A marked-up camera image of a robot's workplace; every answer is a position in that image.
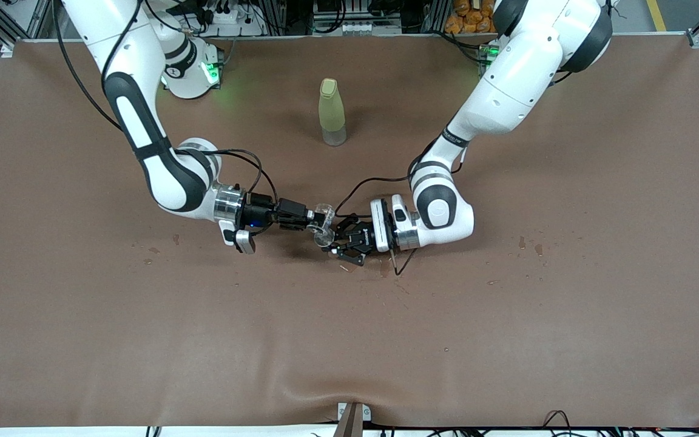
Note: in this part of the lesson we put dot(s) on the white power strip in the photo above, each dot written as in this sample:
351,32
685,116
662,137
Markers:
240,21

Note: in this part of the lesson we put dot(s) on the clear glass measuring beaker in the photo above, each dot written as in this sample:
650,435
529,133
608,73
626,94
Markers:
325,212

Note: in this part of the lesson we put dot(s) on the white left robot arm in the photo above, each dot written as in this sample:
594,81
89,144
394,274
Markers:
507,79

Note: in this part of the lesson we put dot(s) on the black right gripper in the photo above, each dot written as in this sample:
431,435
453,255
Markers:
263,214

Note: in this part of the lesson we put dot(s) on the control unit with white connectors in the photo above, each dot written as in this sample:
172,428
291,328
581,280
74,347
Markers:
355,27

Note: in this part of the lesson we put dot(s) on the grey bracket with brown post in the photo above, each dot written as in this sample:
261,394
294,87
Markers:
352,419

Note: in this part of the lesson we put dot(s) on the orange snack packets pile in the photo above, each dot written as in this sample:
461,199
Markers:
471,15

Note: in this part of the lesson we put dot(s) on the brown table cover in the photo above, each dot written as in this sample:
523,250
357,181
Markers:
349,340

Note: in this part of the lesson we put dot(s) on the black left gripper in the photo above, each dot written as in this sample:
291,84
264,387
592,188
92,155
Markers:
362,237

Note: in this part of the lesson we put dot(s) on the yellow-green frosted bottle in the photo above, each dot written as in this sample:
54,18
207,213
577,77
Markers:
331,112

